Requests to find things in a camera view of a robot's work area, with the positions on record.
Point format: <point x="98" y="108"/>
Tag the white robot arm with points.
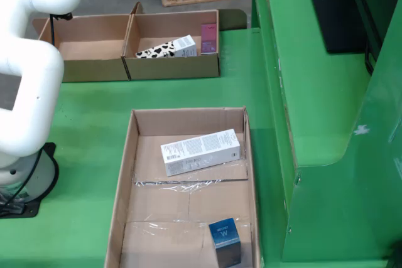
<point x="31" y="61"/>

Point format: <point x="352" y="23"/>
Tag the large cardboard tray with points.
<point x="157" y="205"/>

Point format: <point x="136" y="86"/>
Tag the pink product box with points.
<point x="209" y="37"/>

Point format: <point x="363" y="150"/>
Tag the green metal cabinet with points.
<point x="314" y="92"/>

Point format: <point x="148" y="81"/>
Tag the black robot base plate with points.
<point x="48" y="150"/>

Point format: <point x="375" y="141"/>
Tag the long white text box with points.
<point x="201" y="152"/>

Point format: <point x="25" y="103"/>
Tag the cow print hand cream box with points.
<point x="182" y="46"/>

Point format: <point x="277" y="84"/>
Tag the open cardboard box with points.
<point x="94" y="67"/>
<point x="172" y="67"/>

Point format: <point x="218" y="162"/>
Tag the black monitor panel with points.
<point x="339" y="13"/>

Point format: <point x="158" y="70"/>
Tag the blue W cube box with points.
<point x="224" y="233"/>

